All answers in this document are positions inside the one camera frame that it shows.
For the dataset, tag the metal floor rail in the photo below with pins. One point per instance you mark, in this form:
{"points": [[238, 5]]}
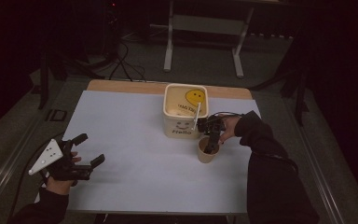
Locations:
{"points": [[9, 165], [320, 168]]}

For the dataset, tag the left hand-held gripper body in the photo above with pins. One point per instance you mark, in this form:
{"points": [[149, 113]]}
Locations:
{"points": [[48, 155]]}

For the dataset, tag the black floor socket box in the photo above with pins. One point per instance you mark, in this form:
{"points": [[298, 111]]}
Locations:
{"points": [[57, 115]]}

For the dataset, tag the person's left hand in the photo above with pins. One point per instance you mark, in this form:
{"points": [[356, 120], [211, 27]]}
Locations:
{"points": [[59, 187]]}

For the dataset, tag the dark computer tower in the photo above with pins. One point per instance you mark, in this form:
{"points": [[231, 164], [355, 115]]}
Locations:
{"points": [[112, 28]]}

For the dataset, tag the white table mat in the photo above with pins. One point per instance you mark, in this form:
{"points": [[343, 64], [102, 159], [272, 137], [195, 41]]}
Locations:
{"points": [[143, 155]]}

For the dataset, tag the white metal desk frame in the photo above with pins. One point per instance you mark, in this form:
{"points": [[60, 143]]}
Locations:
{"points": [[206, 25]]}

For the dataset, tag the person's right hand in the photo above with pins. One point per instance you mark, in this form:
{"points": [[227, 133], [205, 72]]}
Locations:
{"points": [[230, 126]]}

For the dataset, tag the cream square smiley bin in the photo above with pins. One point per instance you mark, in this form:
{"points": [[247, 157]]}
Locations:
{"points": [[180, 126]]}

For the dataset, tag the brown paper cup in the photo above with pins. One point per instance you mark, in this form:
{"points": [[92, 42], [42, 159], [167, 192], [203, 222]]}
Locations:
{"points": [[205, 158]]}

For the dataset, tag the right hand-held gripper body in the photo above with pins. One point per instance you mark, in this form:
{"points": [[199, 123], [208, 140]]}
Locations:
{"points": [[211, 124]]}

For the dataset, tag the black metal stand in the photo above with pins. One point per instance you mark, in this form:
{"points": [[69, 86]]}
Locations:
{"points": [[300, 93]]}

